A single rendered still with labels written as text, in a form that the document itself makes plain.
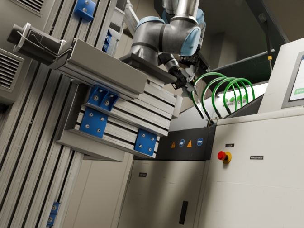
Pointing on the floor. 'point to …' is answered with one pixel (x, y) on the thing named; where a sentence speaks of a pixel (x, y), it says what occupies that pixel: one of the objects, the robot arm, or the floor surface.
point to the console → (259, 163)
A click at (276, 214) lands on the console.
